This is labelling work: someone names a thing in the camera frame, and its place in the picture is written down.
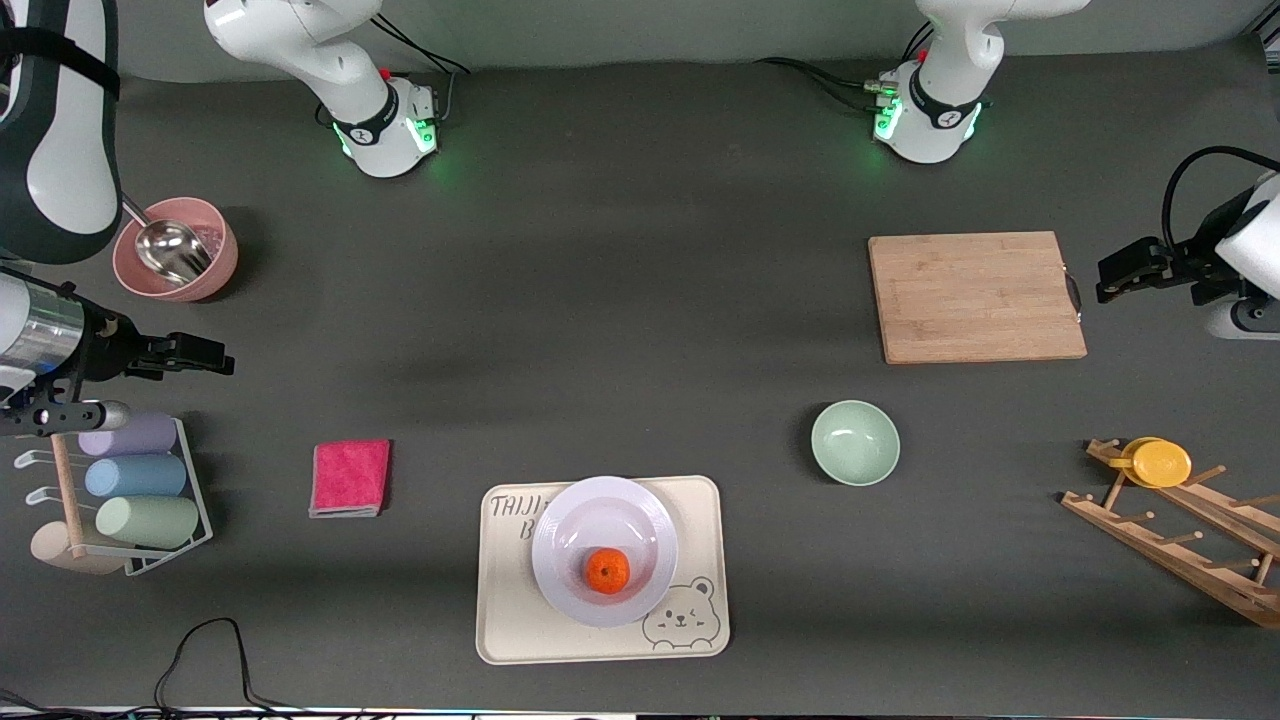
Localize pink bowl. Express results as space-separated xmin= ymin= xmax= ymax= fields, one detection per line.
xmin=112 ymin=196 xmax=240 ymax=303

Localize cream tray with bear print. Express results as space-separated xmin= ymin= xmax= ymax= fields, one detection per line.
xmin=476 ymin=475 xmax=731 ymax=666

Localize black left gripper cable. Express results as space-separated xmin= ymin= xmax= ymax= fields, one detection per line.
xmin=1162 ymin=146 xmax=1280 ymax=251

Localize pink folded cloth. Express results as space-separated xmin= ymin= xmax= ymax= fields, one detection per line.
xmin=309 ymin=439 xmax=392 ymax=519

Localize beige cup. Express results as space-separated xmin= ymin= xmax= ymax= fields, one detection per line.
xmin=30 ymin=522 xmax=126 ymax=576

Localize yellow mug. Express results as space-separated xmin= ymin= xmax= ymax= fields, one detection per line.
xmin=1108 ymin=437 xmax=1193 ymax=489

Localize wooden peg drying rack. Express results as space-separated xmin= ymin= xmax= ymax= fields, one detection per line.
xmin=1061 ymin=438 xmax=1280 ymax=630

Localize green cup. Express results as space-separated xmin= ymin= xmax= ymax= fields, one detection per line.
xmin=95 ymin=496 xmax=201 ymax=549

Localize wooden cutting board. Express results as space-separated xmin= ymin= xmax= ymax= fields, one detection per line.
xmin=868 ymin=231 xmax=1088 ymax=365

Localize blue cup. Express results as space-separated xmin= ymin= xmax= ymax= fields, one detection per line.
xmin=85 ymin=456 xmax=189 ymax=499

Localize black cable loop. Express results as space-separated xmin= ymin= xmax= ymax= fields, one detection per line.
xmin=155 ymin=618 xmax=301 ymax=716

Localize orange fruit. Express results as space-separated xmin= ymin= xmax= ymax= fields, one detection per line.
xmin=585 ymin=548 xmax=631 ymax=596

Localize purple cup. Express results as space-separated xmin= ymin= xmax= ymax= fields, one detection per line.
xmin=78 ymin=414 xmax=179 ymax=458

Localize white wire cup holder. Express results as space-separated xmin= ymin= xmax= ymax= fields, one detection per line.
xmin=14 ymin=418 xmax=215 ymax=578

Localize white round plate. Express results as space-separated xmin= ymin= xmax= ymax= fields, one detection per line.
xmin=531 ymin=476 xmax=680 ymax=629

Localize pale green bowl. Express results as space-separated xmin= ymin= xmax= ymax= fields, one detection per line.
xmin=811 ymin=400 xmax=901 ymax=488

